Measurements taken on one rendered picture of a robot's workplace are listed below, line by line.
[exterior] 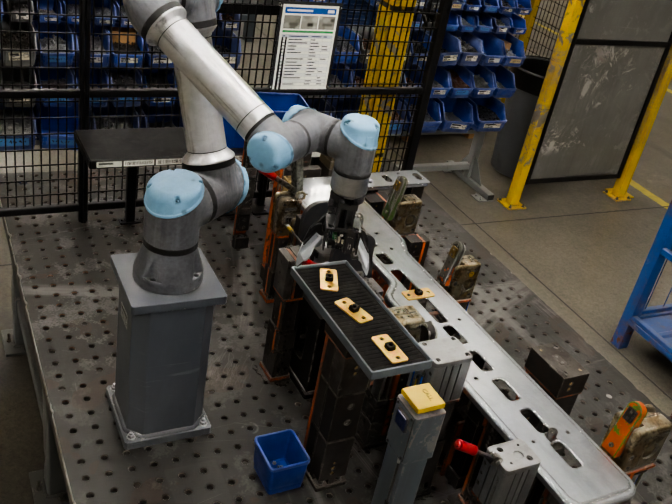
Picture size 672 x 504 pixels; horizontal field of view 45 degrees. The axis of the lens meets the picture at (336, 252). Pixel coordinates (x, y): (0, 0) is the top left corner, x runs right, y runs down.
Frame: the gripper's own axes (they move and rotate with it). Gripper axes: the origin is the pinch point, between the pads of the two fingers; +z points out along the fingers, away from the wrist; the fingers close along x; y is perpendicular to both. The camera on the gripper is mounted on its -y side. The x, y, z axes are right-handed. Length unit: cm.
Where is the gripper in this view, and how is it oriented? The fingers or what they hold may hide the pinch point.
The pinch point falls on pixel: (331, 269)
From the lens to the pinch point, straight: 172.3
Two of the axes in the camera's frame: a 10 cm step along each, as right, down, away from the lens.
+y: 0.4, 5.1, -8.6
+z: -1.7, 8.5, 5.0
